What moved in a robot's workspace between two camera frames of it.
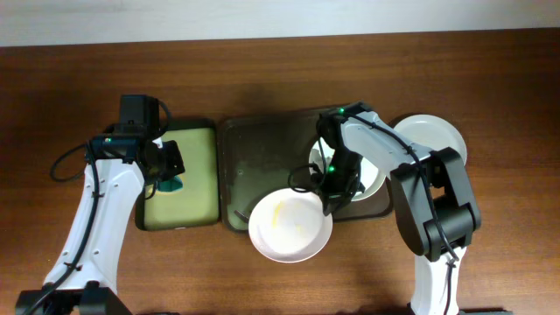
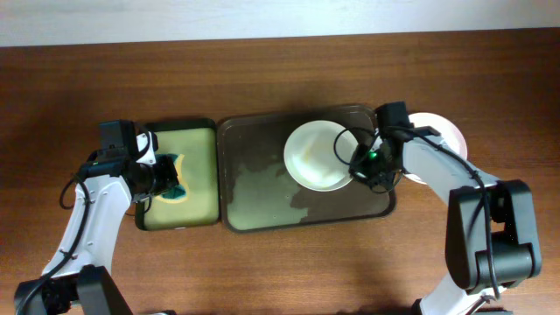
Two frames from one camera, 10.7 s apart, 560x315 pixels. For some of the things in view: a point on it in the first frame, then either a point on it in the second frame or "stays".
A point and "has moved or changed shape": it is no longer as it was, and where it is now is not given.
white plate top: (290, 226) → (450, 136)
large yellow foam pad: (197, 204) stays
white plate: (372, 177) has moved or changed shape
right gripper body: (339, 180) → (372, 164)
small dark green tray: (190, 201) stays
